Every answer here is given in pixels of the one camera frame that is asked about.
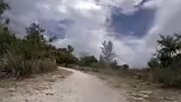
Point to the dark clump of trees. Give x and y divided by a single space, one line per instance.
88 60

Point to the tall thin tree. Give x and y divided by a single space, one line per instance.
107 52

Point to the dry low shrubs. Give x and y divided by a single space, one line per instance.
126 72

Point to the pale dirt path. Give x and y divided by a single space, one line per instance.
82 96

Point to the row of green bushes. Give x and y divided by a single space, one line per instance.
7 53

